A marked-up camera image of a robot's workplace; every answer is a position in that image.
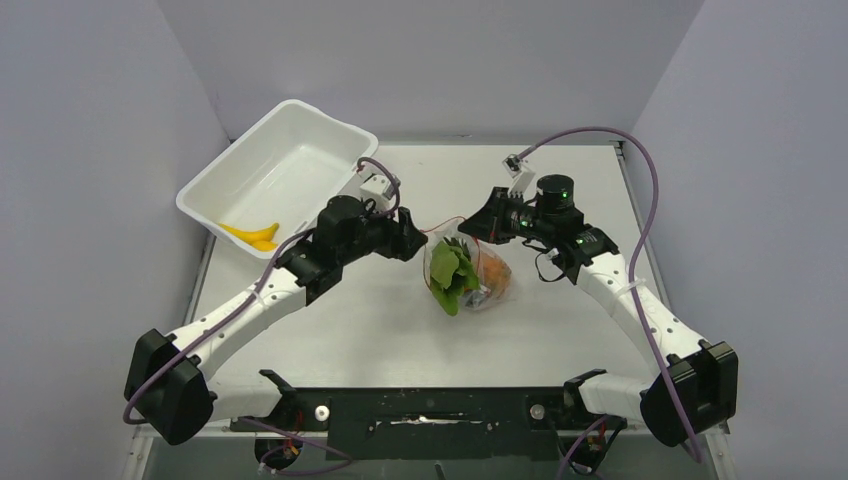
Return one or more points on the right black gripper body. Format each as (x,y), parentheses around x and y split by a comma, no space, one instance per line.
(512,218)

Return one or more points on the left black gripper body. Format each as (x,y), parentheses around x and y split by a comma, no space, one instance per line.
(377,235)

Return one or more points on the white plastic bin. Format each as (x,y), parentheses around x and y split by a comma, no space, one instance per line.
(281,171)

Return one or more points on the toy pineapple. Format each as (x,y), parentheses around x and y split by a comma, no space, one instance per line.
(495,277)

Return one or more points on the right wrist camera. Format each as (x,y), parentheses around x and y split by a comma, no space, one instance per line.
(521,175)

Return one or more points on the clear zip top bag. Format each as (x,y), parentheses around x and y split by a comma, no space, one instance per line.
(449,228)

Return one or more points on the green toy vegetable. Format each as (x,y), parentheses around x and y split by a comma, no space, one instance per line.
(452,274)

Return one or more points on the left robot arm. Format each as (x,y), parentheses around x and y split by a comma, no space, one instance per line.
(171,380)

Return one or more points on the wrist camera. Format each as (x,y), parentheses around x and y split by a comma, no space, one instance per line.
(521,175)
(379,188)

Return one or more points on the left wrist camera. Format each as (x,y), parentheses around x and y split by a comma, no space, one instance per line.
(379,188)

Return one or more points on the yellow toy banana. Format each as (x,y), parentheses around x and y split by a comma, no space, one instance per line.
(261,240)

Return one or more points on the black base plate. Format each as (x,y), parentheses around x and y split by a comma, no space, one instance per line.
(349,425)

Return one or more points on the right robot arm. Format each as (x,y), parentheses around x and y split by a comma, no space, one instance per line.
(696,380)

